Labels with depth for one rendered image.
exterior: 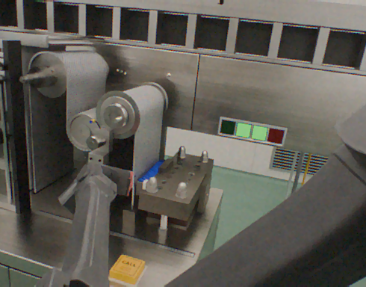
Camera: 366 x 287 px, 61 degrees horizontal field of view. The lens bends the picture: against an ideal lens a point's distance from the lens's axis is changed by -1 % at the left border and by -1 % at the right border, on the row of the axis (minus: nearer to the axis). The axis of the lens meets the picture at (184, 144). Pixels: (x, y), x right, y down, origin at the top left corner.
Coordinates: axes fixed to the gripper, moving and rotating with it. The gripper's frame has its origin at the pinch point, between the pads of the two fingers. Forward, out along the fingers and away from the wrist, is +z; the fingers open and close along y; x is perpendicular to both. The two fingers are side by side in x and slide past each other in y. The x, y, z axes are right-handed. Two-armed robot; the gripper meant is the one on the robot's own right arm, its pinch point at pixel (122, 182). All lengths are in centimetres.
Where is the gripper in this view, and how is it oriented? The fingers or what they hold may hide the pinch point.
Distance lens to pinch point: 94.7
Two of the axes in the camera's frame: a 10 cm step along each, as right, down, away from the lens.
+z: 1.8, 2.2, 9.6
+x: 2.1, -9.6, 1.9
